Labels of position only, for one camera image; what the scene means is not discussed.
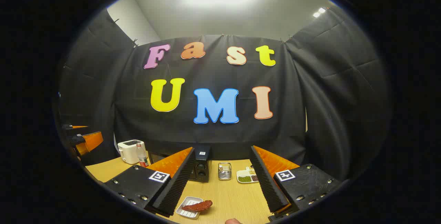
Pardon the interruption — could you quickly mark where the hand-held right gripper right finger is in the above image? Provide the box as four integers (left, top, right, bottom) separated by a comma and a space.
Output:
249, 145, 342, 222

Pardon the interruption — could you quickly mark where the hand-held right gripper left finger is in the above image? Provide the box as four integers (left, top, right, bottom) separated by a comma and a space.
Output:
104, 147, 196, 217

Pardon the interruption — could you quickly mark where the black electric oven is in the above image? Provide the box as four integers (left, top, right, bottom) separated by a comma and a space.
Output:
148, 145, 213, 183

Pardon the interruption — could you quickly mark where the reddish brown sausage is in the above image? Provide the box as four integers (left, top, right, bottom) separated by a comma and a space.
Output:
182, 200, 213, 212

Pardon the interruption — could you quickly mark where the white divided dish with beans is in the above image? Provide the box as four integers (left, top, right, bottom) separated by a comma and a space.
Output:
236, 167, 259, 184

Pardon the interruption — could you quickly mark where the small white tray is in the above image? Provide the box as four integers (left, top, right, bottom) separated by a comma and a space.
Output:
176, 196, 204, 220

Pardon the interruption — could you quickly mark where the white toaster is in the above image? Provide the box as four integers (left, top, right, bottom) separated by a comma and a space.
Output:
117, 140, 147, 164

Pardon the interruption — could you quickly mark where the clear plastic bottle red label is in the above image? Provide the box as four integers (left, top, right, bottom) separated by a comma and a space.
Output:
136, 142, 150, 167

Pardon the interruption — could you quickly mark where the black backdrop cloth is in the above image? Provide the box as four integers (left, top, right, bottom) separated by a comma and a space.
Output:
59, 9, 391, 183

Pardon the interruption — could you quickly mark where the wire mesh basket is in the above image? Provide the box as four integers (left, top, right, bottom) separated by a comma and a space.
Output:
218, 162, 232, 181

